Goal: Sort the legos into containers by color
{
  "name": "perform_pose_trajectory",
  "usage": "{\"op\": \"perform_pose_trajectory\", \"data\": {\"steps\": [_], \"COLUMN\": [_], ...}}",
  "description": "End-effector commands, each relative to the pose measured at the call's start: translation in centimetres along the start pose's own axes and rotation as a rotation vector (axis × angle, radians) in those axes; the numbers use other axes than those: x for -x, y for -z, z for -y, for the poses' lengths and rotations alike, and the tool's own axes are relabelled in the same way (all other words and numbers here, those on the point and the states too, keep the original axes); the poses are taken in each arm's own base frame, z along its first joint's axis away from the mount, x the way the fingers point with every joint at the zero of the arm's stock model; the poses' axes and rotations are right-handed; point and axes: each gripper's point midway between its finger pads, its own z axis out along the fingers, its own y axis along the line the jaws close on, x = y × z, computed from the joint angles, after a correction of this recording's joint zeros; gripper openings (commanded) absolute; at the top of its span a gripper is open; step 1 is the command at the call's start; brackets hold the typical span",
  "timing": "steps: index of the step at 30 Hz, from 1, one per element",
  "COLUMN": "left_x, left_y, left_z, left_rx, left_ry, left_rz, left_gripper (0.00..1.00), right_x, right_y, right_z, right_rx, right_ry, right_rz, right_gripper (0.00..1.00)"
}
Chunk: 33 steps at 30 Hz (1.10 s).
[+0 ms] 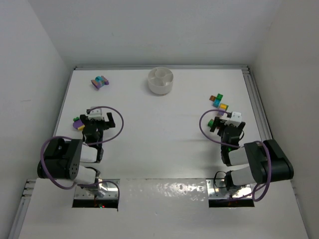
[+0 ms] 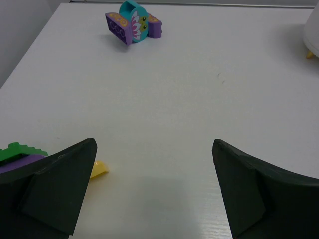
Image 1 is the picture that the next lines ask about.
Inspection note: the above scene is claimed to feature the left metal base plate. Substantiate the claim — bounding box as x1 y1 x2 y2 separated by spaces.
74 179 120 200

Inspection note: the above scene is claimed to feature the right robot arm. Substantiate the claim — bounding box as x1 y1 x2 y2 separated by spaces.
208 117 294 191

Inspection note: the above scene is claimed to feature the small green lego brick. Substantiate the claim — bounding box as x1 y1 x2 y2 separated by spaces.
207 119 214 127

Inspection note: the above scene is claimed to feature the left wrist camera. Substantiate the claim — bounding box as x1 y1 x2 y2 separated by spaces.
88 108 104 120

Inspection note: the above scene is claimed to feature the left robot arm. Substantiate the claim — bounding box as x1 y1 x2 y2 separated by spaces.
37 110 116 190

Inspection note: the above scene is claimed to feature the metal base plate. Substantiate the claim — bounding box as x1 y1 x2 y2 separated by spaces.
206 178 252 200
74 179 120 200

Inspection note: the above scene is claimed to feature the teal lego brick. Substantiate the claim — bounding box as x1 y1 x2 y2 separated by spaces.
213 99 220 108

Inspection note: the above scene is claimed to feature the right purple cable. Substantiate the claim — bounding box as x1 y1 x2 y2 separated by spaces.
199 109 272 202

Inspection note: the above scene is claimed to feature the purple yellow green lego cluster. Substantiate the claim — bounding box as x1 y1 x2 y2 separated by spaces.
73 117 85 131

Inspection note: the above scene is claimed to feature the orange brown lego piece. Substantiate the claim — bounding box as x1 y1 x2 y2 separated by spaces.
209 96 216 102

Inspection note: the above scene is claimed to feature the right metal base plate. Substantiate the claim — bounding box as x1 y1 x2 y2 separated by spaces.
206 178 252 200

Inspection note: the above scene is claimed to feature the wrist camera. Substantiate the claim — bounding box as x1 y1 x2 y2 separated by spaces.
88 108 104 120
225 112 242 127

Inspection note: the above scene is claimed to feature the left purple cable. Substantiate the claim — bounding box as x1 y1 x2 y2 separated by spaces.
41 106 125 200

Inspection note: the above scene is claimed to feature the aluminium frame rail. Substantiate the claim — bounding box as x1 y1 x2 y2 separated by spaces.
8 65 299 239

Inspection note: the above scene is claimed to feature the teal purple butterfly lego cluster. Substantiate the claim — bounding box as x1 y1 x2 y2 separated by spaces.
91 76 109 90

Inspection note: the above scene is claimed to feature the white divided round container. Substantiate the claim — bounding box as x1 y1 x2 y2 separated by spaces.
148 67 173 95

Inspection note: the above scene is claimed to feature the yellow lego brick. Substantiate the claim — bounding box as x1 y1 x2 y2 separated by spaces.
219 104 229 111

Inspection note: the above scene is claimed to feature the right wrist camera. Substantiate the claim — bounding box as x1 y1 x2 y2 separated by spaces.
225 112 242 127

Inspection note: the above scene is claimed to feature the purple cable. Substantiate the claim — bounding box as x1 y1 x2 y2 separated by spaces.
41 106 125 200
199 109 272 202

